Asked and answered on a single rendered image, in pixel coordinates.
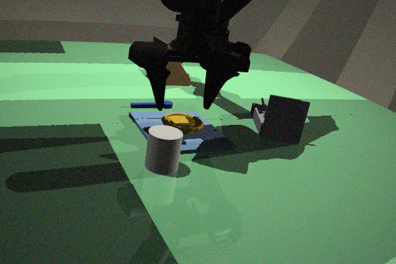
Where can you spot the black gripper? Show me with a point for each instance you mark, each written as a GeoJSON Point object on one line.
{"type": "Point", "coordinates": [154, 57]}

